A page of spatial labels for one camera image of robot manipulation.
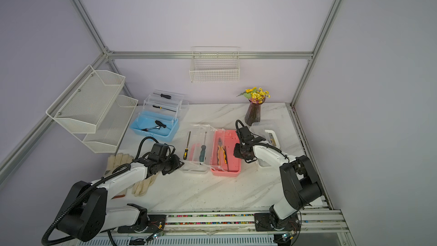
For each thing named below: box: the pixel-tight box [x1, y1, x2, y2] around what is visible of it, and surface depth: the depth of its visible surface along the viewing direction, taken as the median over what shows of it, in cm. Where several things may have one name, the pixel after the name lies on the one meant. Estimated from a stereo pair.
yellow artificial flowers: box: [236, 86, 271, 105], surface depth 95 cm
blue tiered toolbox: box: [130, 89, 190, 143], surface depth 110 cm
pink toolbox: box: [210, 129, 242, 178], surface depth 94 cm
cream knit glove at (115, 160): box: [103, 152, 134, 178], surface depth 95 cm
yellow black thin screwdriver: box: [183, 130, 192, 161], surface depth 85 cm
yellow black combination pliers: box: [216, 137, 228, 166], surface depth 97 cm
